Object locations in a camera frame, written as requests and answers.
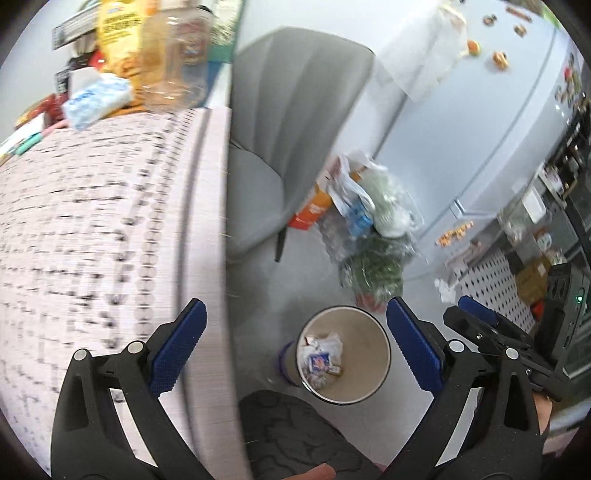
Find beige round trash bin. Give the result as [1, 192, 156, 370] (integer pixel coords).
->
[277, 305, 392, 406]

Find white tissue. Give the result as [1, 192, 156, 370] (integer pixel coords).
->
[297, 332, 344, 390]

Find blue white wrapper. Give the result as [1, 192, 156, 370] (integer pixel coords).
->
[308, 352, 332, 374]

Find grey upholstered chair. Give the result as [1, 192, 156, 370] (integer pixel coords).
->
[225, 27, 375, 260]

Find blue tissue pack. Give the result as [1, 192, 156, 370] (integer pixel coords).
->
[62, 67, 134, 130]

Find white plastic bag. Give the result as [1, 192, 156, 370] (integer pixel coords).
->
[328, 151, 424, 238]

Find yellow snack bag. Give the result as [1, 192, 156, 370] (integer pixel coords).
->
[96, 0, 160, 79]

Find bag of green vegetables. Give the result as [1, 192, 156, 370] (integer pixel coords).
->
[339, 232, 416, 313]

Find red snack packets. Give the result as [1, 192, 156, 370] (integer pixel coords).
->
[14, 93, 69, 130]

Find clear plastic jar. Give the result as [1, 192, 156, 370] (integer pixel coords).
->
[140, 1, 213, 112]

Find person's left hand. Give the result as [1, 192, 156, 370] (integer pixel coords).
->
[284, 463, 337, 480]

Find patterned white tablecloth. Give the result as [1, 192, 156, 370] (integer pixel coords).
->
[1, 107, 249, 479]

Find grey keyboard-like rack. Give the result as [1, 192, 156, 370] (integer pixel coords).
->
[52, 4, 100, 50]

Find white refrigerator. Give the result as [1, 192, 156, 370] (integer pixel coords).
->
[377, 1, 584, 279]

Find teal marker pen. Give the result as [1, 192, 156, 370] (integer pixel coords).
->
[15, 132, 43, 155]

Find blue water bottle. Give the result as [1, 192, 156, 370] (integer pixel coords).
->
[346, 207, 373, 238]

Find orange cardboard box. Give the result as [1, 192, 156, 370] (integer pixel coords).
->
[287, 183, 332, 231]

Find black knee trousers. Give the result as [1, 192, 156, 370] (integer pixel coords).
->
[238, 390, 382, 480]

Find person's right hand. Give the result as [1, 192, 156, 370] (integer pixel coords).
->
[533, 392, 553, 435]

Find white perforated shelf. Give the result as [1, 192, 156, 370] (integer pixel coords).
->
[459, 251, 535, 333]

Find green tall box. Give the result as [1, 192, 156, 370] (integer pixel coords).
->
[208, 0, 245, 63]

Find white roll package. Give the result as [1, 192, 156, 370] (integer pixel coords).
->
[0, 120, 44, 160]

